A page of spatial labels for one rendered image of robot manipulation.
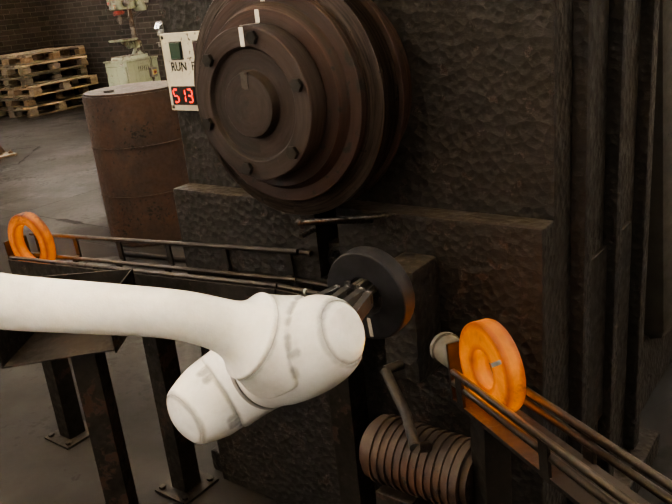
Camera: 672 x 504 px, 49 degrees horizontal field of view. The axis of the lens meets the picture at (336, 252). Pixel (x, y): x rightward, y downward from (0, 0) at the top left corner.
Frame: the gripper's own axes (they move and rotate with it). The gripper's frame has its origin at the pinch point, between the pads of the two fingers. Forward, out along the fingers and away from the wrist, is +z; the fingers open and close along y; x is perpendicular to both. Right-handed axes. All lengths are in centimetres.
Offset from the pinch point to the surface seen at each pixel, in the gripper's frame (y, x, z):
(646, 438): 23, -82, 87
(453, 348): 10.4, -13.8, 7.7
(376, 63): -7.0, 32.0, 19.1
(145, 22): -799, -9, 626
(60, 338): -84, -25, -9
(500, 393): 22.0, -15.3, 0.8
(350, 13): -11.5, 40.4, 19.6
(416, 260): -4.2, -5.5, 21.8
